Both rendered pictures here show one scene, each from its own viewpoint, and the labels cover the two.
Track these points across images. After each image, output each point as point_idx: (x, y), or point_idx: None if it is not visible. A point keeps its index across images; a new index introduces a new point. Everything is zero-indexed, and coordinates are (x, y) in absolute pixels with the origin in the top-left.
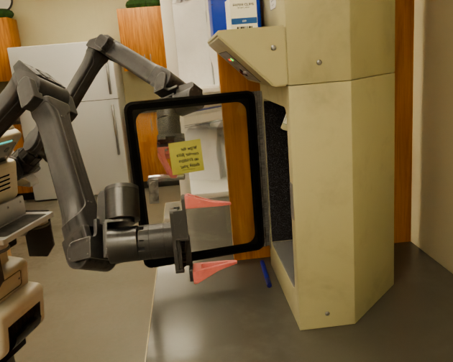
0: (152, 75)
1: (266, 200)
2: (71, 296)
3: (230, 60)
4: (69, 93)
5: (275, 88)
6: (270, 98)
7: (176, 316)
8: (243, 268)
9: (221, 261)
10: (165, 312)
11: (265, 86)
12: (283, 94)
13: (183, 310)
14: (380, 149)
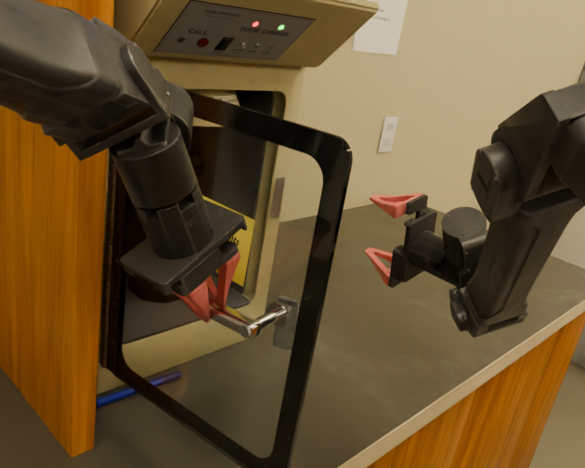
0: (103, 57)
1: (104, 285)
2: None
3: (256, 25)
4: (491, 137)
5: (241, 68)
6: (207, 84)
7: (319, 435)
8: (128, 422)
9: (373, 257)
10: (320, 453)
11: (173, 64)
12: (283, 75)
13: (301, 435)
14: None
